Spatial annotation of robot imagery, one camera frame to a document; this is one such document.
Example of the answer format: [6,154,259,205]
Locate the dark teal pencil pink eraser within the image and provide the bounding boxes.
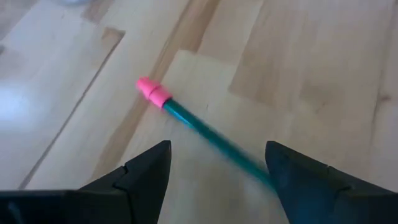
[136,76,276,190]

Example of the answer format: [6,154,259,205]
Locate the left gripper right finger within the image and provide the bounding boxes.
[264,140,398,224]

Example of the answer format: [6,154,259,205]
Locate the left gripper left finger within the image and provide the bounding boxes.
[0,139,172,224]

